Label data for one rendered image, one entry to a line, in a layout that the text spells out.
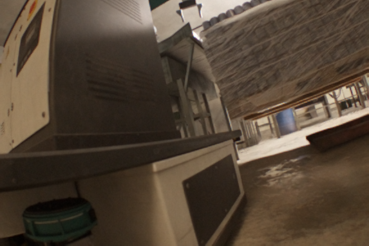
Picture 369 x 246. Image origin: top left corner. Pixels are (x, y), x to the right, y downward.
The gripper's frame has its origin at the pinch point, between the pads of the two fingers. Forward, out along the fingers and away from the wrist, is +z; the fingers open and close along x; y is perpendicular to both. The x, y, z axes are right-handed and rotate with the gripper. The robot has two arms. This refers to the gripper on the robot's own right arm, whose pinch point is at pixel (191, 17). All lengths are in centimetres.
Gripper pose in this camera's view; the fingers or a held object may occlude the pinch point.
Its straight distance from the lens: 148.3
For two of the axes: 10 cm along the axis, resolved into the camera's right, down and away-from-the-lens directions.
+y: -2.7, 2.9, -9.2
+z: 2.4, 9.4, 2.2
